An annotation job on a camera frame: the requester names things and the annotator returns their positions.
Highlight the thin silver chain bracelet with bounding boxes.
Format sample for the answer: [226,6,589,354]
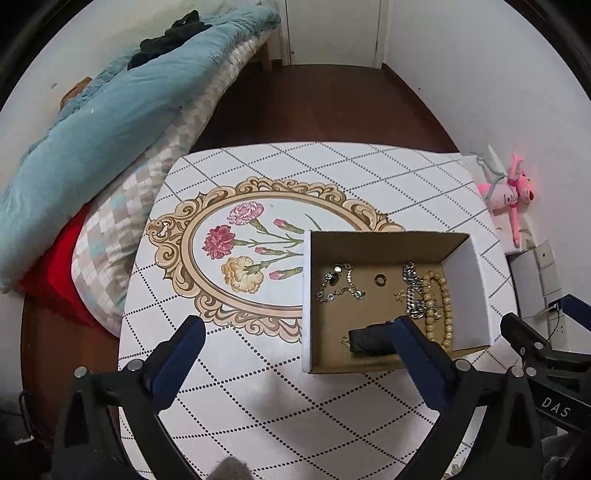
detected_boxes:
[316,263,368,304]

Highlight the wooden bed frame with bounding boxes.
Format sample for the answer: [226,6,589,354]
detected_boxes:
[256,37,274,71]

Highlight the light blue quilt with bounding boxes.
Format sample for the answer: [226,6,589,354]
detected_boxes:
[0,4,282,294]

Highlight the white door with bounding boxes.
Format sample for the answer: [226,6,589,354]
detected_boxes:
[284,0,384,68]

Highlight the pink plush toy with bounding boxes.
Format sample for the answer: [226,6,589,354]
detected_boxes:
[478,148,536,247]

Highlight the cardboard box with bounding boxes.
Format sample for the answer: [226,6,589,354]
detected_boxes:
[301,230,497,374]

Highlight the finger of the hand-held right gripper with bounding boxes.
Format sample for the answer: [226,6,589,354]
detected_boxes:
[560,294,591,331]
[501,312,555,367]

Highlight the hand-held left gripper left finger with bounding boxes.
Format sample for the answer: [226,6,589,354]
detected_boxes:
[53,315,206,480]

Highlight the grey wire hanger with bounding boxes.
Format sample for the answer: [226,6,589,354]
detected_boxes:
[473,151,506,185]

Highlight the black clothing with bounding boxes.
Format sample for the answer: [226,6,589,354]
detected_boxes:
[127,10,213,70]

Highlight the checked mattress cover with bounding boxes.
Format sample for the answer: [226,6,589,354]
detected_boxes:
[71,39,269,337]

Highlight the red blanket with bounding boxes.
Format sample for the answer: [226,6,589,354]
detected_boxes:
[18,203,100,328]

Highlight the white floral diamond-pattern tablecloth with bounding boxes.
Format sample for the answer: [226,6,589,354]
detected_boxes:
[117,142,513,480]

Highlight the wooden bead bracelet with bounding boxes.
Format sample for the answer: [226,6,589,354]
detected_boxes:
[420,271,455,349]

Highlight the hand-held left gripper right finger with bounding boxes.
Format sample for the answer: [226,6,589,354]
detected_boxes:
[392,316,543,480]

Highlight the black wristband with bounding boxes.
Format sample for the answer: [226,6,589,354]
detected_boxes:
[348,324,398,355]

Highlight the thick silver chain bracelet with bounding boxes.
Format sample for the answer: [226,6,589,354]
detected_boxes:
[402,262,428,320]

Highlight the brown pillow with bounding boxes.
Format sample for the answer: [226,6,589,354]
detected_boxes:
[60,78,93,109]

